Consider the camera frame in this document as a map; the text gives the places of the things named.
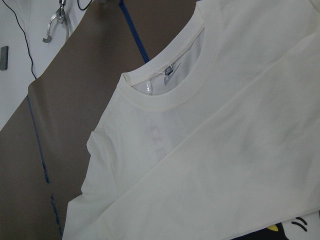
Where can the cream long-sleeve cat shirt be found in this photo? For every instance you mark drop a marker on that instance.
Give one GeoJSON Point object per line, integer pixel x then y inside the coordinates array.
{"type": "Point", "coordinates": [215, 138]}

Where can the long blue tape strip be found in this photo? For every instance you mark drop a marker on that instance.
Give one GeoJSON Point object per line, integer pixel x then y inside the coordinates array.
{"type": "Point", "coordinates": [134, 32]}

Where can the metal clamp hook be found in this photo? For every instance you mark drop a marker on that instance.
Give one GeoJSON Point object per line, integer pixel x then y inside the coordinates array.
{"type": "Point", "coordinates": [59, 17]}

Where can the small grey block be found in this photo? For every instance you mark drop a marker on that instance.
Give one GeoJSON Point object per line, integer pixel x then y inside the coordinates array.
{"type": "Point", "coordinates": [4, 56]}

